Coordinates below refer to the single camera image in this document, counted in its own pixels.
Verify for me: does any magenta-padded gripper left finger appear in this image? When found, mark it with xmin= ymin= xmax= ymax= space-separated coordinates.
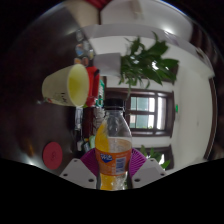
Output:
xmin=59 ymin=148 xmax=100 ymax=190

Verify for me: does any clear orange-label drink bottle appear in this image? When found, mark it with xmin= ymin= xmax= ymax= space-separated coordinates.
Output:
xmin=94 ymin=98 xmax=133 ymax=191

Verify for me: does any flat round red coaster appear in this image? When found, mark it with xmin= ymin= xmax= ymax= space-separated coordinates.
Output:
xmin=42 ymin=141 xmax=64 ymax=170

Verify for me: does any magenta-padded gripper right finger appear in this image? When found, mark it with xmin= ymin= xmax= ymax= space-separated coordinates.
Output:
xmin=128 ymin=148 xmax=167 ymax=189

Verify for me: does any red carpeted staircase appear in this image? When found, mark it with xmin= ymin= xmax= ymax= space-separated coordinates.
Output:
xmin=84 ymin=0 xmax=113 ymax=10

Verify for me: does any green box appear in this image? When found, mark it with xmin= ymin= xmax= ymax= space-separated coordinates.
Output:
xmin=98 ymin=79 xmax=106 ymax=108

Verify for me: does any dark wooden glazed double door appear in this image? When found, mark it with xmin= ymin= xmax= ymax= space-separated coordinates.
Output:
xmin=104 ymin=87 xmax=176 ymax=138

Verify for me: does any pale yellow cup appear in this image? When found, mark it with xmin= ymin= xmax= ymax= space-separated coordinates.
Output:
xmin=41 ymin=63 xmax=90 ymax=108

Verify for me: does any red box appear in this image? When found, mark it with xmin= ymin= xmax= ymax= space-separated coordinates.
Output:
xmin=85 ymin=65 xmax=101 ymax=108

